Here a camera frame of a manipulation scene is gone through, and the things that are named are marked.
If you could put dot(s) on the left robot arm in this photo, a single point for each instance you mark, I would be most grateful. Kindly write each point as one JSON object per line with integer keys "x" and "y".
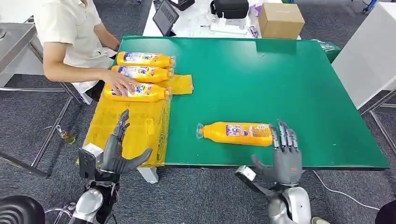
{"x": 89, "y": 204}

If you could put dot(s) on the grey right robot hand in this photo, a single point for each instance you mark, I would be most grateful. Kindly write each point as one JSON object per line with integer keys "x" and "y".
{"x": 286, "y": 167}

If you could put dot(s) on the white panel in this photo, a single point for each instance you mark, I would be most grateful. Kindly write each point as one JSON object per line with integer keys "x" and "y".
{"x": 368, "y": 55}

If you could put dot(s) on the steel table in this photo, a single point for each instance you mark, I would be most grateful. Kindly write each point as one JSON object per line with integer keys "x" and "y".
{"x": 15, "y": 40}

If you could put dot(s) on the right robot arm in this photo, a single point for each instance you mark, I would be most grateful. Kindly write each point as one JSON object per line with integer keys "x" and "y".
{"x": 294, "y": 204}

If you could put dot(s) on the white table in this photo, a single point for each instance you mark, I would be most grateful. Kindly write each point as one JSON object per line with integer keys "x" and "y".
{"x": 191, "y": 21}

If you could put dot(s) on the white table leg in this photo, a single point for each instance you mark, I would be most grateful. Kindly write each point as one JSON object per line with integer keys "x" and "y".
{"x": 148, "y": 174}

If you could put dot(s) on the yellow sheet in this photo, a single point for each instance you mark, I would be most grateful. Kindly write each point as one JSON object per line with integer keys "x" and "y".
{"x": 139, "y": 130}

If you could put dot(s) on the green table mat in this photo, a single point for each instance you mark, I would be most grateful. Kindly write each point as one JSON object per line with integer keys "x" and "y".
{"x": 263, "y": 92}

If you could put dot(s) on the orange drink bottle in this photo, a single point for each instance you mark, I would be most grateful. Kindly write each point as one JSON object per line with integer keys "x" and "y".
{"x": 145, "y": 92}
{"x": 142, "y": 59}
{"x": 238, "y": 134}
{"x": 142, "y": 73}

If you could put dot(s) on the black ribbed round cover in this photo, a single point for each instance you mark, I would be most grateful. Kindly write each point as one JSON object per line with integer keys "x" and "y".
{"x": 18, "y": 211}

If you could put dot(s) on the brown cardboard box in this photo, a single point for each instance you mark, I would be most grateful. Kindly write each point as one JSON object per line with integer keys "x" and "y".
{"x": 281, "y": 21}

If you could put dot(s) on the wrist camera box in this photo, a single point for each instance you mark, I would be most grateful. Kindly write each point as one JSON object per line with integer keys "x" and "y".
{"x": 247, "y": 176}
{"x": 88, "y": 160}

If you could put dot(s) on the black device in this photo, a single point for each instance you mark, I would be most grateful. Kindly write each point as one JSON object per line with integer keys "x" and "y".
{"x": 184, "y": 3}

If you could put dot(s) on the black tablet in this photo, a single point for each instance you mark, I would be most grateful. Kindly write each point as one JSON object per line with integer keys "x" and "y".
{"x": 165, "y": 17}

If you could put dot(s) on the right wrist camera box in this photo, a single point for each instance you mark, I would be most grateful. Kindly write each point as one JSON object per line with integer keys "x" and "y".
{"x": 247, "y": 176}

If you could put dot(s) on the person's right hand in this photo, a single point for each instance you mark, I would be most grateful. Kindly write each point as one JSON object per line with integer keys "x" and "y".
{"x": 120, "y": 82}

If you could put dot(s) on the black bag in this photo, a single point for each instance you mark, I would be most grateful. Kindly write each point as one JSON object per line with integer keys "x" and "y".
{"x": 230, "y": 8}

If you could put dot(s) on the grey metal frame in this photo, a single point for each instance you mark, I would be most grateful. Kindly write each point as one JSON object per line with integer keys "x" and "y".
{"x": 379, "y": 123}

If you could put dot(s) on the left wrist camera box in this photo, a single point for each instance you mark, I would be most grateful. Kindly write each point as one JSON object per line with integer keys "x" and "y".
{"x": 88, "y": 160}

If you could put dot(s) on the purple packet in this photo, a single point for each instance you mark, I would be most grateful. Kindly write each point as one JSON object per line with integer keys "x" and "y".
{"x": 256, "y": 10}
{"x": 253, "y": 32}

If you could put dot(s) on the person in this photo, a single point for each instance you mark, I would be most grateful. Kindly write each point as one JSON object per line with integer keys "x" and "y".
{"x": 68, "y": 31}

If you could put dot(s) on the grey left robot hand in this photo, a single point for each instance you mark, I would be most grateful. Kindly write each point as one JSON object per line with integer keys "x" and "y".
{"x": 113, "y": 157}

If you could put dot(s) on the small yellow liquid bottle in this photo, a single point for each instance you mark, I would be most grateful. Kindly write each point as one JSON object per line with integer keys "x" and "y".
{"x": 67, "y": 137}

